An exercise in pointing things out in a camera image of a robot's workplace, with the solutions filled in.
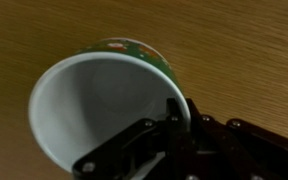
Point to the white cup with green band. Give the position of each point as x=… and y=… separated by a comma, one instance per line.
x=84, y=110

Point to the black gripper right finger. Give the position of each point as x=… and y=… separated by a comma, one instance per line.
x=244, y=150

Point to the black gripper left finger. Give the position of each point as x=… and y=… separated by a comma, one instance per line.
x=134, y=153

